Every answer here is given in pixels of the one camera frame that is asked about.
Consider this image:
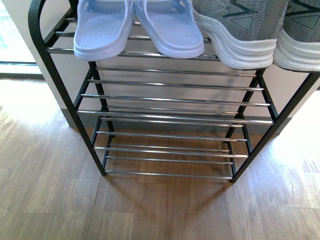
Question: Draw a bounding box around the light blue slide slipper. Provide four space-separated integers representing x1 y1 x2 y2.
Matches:
73 0 135 62

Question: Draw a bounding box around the grey knit sneaker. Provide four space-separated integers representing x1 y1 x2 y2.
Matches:
273 0 320 72
192 0 288 70

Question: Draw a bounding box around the black metal shoe rack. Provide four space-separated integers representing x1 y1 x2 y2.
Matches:
28 0 320 183

